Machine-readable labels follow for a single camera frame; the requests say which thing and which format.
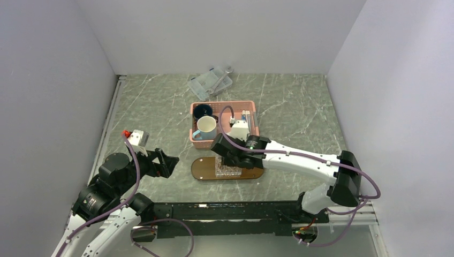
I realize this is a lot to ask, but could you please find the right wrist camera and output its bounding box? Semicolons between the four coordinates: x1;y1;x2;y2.
227;120;250;141

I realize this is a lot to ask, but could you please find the aluminium side rail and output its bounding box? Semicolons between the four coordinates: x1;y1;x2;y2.
87;75;127;185

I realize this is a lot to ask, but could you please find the dark blue mug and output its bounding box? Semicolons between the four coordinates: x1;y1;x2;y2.
193;104;218;121

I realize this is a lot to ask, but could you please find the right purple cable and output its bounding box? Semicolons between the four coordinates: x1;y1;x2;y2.
217;105;381;248

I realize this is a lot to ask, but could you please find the oval wooden tray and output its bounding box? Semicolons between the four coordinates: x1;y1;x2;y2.
191;157;264;181

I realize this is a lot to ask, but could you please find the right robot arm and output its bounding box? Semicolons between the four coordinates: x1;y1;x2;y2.
210;133;361;222

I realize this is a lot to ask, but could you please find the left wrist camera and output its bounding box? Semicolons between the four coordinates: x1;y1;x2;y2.
123;130;149;157

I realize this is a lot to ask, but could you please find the pink toothbrush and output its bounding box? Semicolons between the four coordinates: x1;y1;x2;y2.
250;111;259;135

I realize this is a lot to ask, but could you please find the white toothbrush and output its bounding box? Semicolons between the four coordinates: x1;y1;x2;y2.
242;110;254;135

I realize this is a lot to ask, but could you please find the clear acrylic toothbrush holder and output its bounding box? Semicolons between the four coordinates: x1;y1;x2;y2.
215;156;242;178

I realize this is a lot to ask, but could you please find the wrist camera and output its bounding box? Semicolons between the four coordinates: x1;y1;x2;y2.
123;130;149;157
227;120;250;141

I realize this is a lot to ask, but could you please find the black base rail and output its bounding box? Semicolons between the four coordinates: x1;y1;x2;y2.
141;201;329;239

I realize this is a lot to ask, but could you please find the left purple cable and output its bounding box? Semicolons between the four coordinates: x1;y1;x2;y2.
53;132;195;257

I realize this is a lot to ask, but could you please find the silver wrench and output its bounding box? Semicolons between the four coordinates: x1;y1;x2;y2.
207;66;234;95

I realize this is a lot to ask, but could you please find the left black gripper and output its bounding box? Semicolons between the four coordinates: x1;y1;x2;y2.
116;145;179;195

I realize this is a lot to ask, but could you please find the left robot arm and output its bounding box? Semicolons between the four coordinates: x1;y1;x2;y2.
52;148;179;256

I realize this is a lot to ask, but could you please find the clear plastic box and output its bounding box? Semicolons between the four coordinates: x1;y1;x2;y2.
187;67;233;101

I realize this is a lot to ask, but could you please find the light blue mug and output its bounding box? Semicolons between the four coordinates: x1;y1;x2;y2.
192;116;217;141

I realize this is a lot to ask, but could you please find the purple cable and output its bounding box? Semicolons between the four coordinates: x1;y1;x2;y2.
217;105;381;248
53;132;195;257

